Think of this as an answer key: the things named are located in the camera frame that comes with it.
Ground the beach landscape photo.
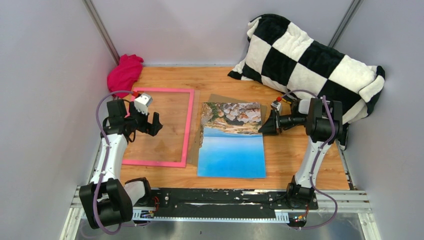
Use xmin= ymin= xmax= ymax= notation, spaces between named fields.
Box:
xmin=197 ymin=102 xmax=266 ymax=179

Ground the right aluminium corner post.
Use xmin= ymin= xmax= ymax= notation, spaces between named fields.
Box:
xmin=328 ymin=0 xmax=364 ymax=48

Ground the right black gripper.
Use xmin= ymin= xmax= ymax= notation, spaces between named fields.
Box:
xmin=258 ymin=109 xmax=306 ymax=136

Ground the magenta cloth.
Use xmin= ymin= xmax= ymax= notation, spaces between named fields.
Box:
xmin=107 ymin=54 xmax=144 ymax=98

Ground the black white checkered pillow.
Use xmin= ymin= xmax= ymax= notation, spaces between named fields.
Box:
xmin=228 ymin=13 xmax=386 ymax=149

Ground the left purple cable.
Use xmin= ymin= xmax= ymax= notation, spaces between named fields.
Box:
xmin=92 ymin=90 xmax=140 ymax=236

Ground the pink picture frame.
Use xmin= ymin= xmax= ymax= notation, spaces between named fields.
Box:
xmin=121 ymin=87 xmax=196 ymax=169

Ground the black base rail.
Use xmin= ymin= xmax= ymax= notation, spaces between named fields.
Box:
xmin=132 ymin=188 xmax=318 ymax=223

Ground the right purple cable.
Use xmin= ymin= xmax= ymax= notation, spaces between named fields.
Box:
xmin=276 ymin=89 xmax=339 ymax=231

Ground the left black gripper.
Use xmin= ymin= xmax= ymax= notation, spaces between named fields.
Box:
xmin=124 ymin=102 xmax=162 ymax=137

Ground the purple cable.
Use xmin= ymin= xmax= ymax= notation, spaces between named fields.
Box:
xmin=276 ymin=89 xmax=339 ymax=231
xmin=92 ymin=90 xmax=140 ymax=236

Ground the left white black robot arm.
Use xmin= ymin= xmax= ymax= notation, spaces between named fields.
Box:
xmin=79 ymin=93 xmax=163 ymax=235

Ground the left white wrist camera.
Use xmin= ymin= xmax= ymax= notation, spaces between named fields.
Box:
xmin=133 ymin=93 xmax=153 ymax=116

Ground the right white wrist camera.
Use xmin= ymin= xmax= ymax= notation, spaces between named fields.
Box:
xmin=270 ymin=96 xmax=282 ymax=114

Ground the yellow black screwdriver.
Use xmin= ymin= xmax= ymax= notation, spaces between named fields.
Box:
xmin=281 ymin=95 xmax=296 ymax=105

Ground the aluminium corner post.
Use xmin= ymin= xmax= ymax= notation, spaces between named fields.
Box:
xmin=328 ymin=0 xmax=364 ymax=48
xmin=82 ymin=0 xmax=120 ymax=65

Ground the brown frame backing board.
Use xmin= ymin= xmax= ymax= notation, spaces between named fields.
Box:
xmin=186 ymin=94 xmax=267 ymax=167

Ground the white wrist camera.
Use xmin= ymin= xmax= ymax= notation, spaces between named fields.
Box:
xmin=270 ymin=96 xmax=282 ymax=114
xmin=133 ymin=93 xmax=153 ymax=116

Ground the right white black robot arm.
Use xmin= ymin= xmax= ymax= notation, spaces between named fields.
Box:
xmin=258 ymin=98 xmax=343 ymax=209

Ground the left aluminium corner post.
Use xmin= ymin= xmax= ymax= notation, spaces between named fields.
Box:
xmin=82 ymin=0 xmax=120 ymax=65

